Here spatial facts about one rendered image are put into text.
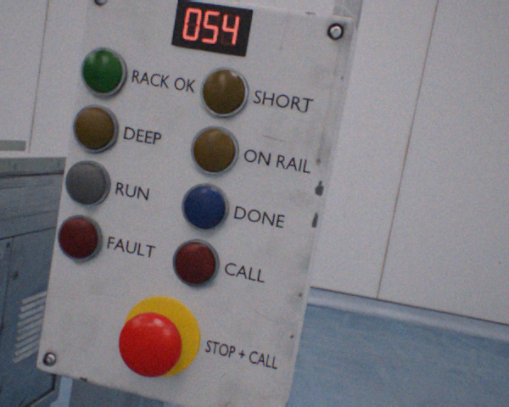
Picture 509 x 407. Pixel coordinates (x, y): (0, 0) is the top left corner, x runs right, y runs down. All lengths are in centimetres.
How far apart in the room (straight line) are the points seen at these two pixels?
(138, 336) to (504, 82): 404
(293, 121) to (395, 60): 385
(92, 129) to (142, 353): 14
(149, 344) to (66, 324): 8
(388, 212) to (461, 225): 46
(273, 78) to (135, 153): 10
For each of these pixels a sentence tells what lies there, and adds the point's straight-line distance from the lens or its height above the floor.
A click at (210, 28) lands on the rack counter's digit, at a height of 108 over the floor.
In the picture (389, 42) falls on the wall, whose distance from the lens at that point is 426.
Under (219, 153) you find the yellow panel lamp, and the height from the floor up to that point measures 101.
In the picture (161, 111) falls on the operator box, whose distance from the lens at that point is 43.
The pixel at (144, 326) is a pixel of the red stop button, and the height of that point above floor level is 90.
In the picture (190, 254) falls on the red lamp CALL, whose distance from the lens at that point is 42.
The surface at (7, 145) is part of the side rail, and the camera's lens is 209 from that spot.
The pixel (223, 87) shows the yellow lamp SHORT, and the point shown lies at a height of 105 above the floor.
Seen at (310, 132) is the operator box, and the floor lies 103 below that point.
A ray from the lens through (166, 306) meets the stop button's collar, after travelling 43.
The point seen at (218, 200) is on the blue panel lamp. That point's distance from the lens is 41.
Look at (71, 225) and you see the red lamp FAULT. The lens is 45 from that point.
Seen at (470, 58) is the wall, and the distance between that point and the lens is 433.
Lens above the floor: 103
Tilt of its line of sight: 7 degrees down
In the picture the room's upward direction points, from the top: 10 degrees clockwise
